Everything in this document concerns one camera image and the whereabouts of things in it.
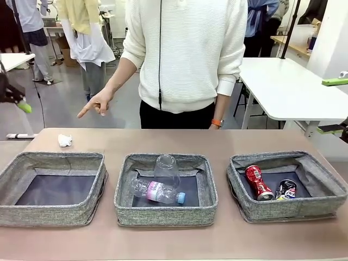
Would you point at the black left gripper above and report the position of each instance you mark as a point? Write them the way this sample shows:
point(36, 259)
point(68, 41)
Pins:
point(6, 92)

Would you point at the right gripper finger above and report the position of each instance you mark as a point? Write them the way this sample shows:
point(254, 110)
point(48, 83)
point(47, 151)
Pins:
point(335, 81)
point(329, 128)

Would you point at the crushed dark soda can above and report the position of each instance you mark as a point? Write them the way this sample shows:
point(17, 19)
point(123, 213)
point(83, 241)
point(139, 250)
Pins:
point(286, 189)

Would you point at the crushed red soda can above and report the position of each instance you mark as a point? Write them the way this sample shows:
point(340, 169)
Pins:
point(257, 182)

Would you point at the clear plastic cup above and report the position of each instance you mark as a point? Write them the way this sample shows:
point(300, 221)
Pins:
point(166, 168)

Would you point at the clear plastic water bottle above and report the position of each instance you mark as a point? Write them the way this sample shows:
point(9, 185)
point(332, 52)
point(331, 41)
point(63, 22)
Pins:
point(157, 191)

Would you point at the person's right forearm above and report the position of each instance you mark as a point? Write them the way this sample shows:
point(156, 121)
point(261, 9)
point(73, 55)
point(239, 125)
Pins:
point(122, 76)

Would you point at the person's left forearm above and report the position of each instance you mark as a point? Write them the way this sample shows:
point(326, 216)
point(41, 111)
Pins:
point(223, 107)

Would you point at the person's right hand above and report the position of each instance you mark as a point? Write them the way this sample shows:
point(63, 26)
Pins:
point(102, 102)

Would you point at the dark blue bottle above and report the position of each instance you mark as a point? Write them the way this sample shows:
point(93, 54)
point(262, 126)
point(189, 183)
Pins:
point(312, 43)

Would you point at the small white table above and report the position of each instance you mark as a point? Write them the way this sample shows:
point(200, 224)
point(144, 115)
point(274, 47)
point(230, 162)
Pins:
point(13, 59)

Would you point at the large white table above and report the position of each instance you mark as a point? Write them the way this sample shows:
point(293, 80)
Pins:
point(285, 87)

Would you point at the wooden background table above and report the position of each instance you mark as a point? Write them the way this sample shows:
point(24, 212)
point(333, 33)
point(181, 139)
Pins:
point(296, 47)

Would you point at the crumpled white tissue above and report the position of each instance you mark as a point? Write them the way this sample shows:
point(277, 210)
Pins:
point(64, 140)

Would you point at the brown cardboard box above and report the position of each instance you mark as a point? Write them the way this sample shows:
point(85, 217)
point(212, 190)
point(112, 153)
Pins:
point(68, 58)

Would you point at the black stand pole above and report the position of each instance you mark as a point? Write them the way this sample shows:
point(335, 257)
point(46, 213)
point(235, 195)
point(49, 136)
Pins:
point(291, 27)
point(22, 27)

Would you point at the black hanging jacket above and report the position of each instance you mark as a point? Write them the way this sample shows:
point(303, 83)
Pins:
point(315, 11)

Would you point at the bystander in yellow top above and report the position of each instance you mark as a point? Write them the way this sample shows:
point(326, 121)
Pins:
point(87, 51)

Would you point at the bystander in gray trousers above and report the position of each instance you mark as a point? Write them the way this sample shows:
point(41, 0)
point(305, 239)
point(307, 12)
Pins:
point(30, 16)

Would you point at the bystander in patterned sweater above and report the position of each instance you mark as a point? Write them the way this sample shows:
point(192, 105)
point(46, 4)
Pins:
point(281, 8)

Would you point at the gray fabric basket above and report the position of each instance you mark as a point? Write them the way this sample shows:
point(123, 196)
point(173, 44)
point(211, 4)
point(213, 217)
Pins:
point(285, 210)
point(166, 214)
point(54, 214)

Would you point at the bystander in blue shirt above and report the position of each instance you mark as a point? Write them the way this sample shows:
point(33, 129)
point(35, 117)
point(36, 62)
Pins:
point(255, 19)

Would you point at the orange wrist watch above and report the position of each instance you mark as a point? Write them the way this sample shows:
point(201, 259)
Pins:
point(217, 123)

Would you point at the person's white sweater torso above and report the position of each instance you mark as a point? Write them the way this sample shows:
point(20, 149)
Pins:
point(185, 54)

